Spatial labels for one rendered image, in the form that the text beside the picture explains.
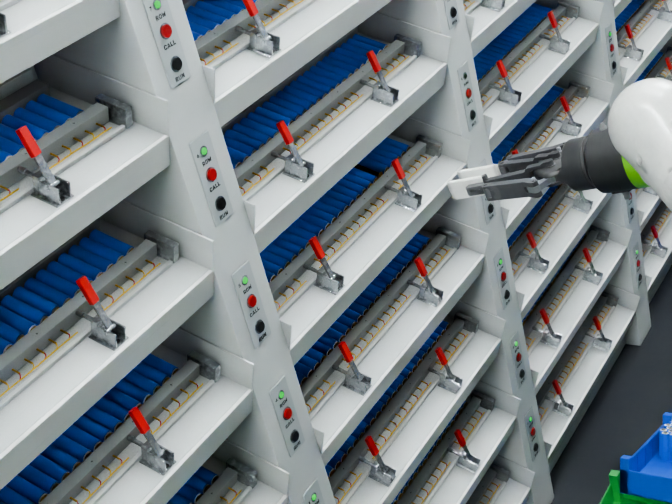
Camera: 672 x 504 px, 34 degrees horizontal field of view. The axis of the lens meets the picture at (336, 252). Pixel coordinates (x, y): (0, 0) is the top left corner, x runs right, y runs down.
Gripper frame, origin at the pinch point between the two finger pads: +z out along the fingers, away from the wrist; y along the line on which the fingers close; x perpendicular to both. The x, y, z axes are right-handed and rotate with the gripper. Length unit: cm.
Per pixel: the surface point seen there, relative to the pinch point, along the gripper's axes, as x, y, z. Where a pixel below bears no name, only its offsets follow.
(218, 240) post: 13.5, -37.3, 15.8
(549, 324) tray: -61, 56, 34
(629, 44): -25, 132, 30
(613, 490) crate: -96, 42, 25
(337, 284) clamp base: -6.7, -15.4, 20.2
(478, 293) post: -36, 30, 30
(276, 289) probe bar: -2.6, -22.4, 25.7
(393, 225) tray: -7.6, 5.4, 22.2
